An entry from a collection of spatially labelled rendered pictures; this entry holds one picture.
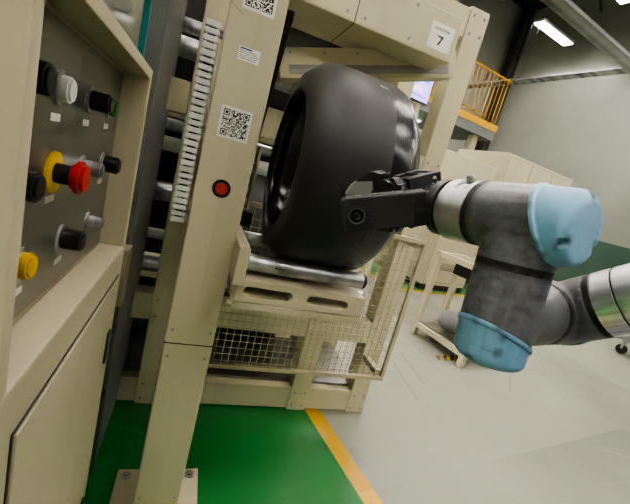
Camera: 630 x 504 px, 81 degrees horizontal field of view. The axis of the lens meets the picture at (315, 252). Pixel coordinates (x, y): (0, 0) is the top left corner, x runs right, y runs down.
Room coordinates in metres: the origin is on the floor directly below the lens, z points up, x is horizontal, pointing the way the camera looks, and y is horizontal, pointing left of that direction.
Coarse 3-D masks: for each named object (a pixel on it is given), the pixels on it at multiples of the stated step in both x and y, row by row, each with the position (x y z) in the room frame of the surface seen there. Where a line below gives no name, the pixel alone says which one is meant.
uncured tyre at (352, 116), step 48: (336, 96) 0.87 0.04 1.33; (384, 96) 0.94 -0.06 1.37; (288, 144) 1.32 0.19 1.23; (336, 144) 0.83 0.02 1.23; (384, 144) 0.87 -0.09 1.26; (288, 192) 1.32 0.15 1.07; (336, 192) 0.83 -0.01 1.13; (288, 240) 0.90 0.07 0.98; (336, 240) 0.89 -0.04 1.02; (384, 240) 0.92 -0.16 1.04
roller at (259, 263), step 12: (252, 264) 0.90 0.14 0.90; (264, 264) 0.91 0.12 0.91; (276, 264) 0.92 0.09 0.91; (288, 264) 0.93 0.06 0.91; (300, 264) 0.95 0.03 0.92; (312, 264) 0.97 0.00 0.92; (288, 276) 0.94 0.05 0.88; (300, 276) 0.94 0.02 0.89; (312, 276) 0.95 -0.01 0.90; (324, 276) 0.96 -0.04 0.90; (336, 276) 0.97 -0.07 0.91; (348, 276) 0.99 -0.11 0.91; (360, 276) 1.01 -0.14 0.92; (360, 288) 1.01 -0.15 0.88
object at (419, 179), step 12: (384, 180) 0.53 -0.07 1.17; (396, 180) 0.52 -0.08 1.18; (408, 180) 0.52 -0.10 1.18; (420, 180) 0.53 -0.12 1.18; (432, 180) 0.55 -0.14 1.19; (444, 180) 0.47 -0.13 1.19; (432, 192) 0.46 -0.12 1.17; (432, 204) 0.46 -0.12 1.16; (432, 216) 0.46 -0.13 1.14; (396, 228) 0.53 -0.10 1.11; (432, 228) 0.46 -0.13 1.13
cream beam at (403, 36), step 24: (312, 0) 1.23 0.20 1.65; (336, 0) 1.26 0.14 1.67; (360, 0) 1.28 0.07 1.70; (384, 0) 1.31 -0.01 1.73; (408, 0) 1.33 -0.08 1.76; (312, 24) 1.38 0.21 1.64; (336, 24) 1.33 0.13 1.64; (360, 24) 1.29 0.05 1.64; (384, 24) 1.31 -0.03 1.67; (408, 24) 1.34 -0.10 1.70; (456, 24) 1.40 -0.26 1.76; (384, 48) 1.42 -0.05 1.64; (408, 48) 1.37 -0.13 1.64; (432, 48) 1.38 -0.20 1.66
